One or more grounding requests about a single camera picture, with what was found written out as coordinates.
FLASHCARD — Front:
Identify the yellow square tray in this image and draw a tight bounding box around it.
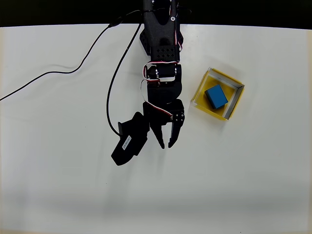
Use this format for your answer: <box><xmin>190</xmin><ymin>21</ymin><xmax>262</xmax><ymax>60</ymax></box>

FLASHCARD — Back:
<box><xmin>190</xmin><ymin>67</ymin><xmax>245</xmax><ymax>121</ymax></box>

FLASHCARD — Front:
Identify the blue cube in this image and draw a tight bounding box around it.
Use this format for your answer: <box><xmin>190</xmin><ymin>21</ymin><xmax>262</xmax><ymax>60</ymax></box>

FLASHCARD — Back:
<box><xmin>204</xmin><ymin>84</ymin><xmax>229</xmax><ymax>109</ymax></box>

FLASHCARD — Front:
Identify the thin black cable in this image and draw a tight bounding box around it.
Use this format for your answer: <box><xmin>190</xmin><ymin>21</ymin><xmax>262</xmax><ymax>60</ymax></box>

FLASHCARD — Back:
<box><xmin>0</xmin><ymin>16</ymin><xmax>122</xmax><ymax>102</ymax></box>

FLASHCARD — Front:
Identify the black camera cable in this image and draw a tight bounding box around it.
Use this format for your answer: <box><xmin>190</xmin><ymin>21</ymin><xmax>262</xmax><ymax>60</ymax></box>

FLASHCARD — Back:
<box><xmin>106</xmin><ymin>23</ymin><xmax>143</xmax><ymax>136</ymax></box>

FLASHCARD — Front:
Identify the black gripper-mounted camera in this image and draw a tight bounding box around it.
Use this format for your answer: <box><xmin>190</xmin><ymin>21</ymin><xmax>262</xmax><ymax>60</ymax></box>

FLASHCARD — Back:
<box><xmin>111</xmin><ymin>111</ymin><xmax>151</xmax><ymax>166</ymax></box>

